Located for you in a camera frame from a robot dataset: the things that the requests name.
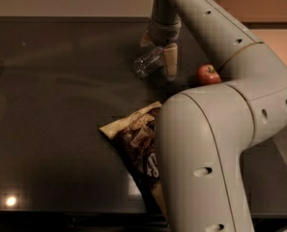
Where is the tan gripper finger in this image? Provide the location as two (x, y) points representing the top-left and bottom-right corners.
(140, 31), (152, 47)
(163, 43), (178, 81)

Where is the clear plastic water bottle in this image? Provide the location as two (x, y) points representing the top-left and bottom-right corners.
(133, 46), (163, 78)

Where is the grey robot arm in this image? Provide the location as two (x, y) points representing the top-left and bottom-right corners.
(149, 0), (287, 232)

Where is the red apple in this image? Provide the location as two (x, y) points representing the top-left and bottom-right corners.
(195, 64), (221, 85)

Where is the brown and cream chip bag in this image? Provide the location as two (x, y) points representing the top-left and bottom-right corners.
(100, 101), (167, 218)

